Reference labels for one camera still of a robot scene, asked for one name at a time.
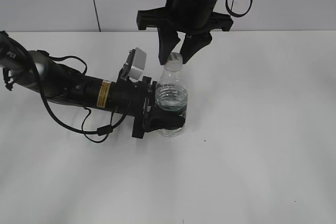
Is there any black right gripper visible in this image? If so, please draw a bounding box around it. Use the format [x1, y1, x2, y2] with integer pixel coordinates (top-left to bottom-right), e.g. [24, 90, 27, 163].
[136, 0, 233, 65]

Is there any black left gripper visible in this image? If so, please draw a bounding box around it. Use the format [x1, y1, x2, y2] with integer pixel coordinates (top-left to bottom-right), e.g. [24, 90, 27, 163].
[111, 76, 185, 139]

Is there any white green bottle cap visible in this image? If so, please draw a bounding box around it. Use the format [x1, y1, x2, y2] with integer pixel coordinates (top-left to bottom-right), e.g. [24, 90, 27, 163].
[164, 52, 183, 72]

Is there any clear cestbon water bottle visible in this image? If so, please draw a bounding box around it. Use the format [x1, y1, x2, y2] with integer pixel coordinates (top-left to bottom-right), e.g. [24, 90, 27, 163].
[154, 52, 189, 138]

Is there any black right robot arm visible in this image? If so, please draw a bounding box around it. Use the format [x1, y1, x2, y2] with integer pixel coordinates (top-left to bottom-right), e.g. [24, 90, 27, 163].
[136, 0, 233, 65]

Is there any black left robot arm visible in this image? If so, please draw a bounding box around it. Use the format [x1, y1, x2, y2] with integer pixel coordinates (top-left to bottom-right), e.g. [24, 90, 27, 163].
[1, 31, 185, 138]

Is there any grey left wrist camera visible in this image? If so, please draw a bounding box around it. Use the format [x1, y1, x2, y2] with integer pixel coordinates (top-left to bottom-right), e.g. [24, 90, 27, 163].
[119, 47, 146, 80]

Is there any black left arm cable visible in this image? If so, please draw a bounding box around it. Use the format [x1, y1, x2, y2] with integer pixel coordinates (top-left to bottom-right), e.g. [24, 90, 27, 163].
[2, 50, 127, 144]

